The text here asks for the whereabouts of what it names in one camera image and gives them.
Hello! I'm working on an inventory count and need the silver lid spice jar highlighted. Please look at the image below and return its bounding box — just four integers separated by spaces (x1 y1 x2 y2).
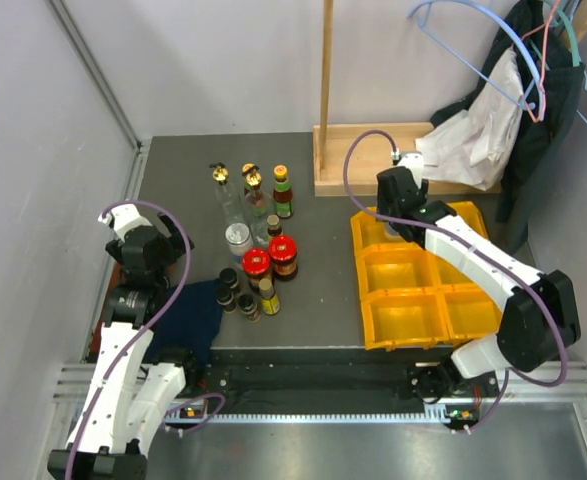
383 223 402 241
225 222 253 270

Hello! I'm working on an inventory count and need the black cap spice jar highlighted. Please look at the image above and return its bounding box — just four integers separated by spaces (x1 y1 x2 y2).
237 294 260 322
215 284 237 314
219 267 242 298

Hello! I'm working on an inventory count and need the small brown cap bottle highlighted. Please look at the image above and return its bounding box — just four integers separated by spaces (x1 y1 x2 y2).
267 214 283 239

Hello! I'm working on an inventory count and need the yellow label brown cap bottle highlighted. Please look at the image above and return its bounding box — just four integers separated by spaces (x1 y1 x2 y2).
259 278 280 316

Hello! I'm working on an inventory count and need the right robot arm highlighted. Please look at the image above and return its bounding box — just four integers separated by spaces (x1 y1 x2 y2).
377 152 581 396

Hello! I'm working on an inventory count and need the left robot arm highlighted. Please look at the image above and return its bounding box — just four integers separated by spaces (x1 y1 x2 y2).
47 200 200 479

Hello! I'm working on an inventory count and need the brown orange cloth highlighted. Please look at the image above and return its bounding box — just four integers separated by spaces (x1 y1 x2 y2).
87 264 121 362

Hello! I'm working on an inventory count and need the yellow bin back left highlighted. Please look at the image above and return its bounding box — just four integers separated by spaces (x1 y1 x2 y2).
350 211 421 254

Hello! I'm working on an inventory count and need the yellow bin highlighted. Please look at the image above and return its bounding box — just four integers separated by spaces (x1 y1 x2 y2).
350 211 421 254
430 254 473 285
360 288 449 351
443 287 502 345
355 245 442 300
447 201 489 239

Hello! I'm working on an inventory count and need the yellow bin back right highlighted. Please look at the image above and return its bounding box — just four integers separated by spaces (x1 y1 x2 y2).
447 201 489 239

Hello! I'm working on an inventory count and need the yellow bin middle left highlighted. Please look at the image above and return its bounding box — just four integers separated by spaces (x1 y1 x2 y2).
355 245 442 300

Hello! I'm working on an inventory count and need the white crumpled cloth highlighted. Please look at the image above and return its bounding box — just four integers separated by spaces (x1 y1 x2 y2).
415 47 523 191

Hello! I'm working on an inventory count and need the black cap spice jar back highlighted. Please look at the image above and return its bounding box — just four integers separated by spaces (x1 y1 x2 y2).
219 267 242 298

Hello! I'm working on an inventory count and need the navy blue cloth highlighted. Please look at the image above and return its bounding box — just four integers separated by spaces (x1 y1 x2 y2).
144 280 222 365

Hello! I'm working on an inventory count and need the yellow bin middle right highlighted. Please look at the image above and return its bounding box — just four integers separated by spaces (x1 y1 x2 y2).
430 254 473 285

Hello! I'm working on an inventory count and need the clear bottle gold pourer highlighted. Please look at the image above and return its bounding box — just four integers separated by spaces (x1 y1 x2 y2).
209 163 246 225

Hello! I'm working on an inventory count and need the red lid jar left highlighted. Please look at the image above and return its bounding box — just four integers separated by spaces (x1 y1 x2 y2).
241 248 272 293

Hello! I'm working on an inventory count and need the red lid jar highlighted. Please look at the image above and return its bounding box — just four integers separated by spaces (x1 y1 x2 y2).
241 248 272 293
269 235 298 281

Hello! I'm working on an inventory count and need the red sauce bottle yellow cap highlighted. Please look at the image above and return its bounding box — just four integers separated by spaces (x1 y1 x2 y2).
273 164 294 219

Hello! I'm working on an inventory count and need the clear bottle red label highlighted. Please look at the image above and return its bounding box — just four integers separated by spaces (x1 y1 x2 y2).
245 171 274 249

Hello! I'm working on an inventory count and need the yellow bin front left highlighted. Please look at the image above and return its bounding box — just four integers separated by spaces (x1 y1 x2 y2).
360 288 449 351

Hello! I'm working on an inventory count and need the yellow bin front right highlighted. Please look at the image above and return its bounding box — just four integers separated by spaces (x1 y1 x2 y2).
443 287 502 345

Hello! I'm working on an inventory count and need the red lid jar right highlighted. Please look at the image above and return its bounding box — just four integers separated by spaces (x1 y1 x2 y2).
269 235 298 281

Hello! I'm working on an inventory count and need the green bottle gold pourer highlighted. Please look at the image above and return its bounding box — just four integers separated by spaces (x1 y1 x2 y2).
242 163 259 196

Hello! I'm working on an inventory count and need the blue clothes hanger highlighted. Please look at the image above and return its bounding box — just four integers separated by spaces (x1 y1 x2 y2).
406 1 547 114

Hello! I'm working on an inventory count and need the dark green jacket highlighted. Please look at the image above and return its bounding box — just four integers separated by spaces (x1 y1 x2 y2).
429 1 585 254

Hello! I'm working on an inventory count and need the wooden pole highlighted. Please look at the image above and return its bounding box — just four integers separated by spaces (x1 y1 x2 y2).
317 0 334 172

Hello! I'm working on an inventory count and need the green clothes hanger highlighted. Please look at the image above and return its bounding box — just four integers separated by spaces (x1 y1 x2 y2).
542 0 582 67

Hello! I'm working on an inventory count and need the pink clothes hanger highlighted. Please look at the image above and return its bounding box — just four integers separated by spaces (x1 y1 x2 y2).
522 0 564 123

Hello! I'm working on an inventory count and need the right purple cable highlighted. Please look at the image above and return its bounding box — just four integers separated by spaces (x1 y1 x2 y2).
342 129 570 436

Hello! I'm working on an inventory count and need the purple cable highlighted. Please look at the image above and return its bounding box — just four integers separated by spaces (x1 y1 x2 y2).
342 129 570 436
63 200 227 480

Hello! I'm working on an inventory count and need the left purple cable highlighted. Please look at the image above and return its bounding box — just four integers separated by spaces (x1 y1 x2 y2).
63 200 227 480

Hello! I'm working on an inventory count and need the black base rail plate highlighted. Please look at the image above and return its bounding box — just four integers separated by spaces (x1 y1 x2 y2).
179 362 497 409

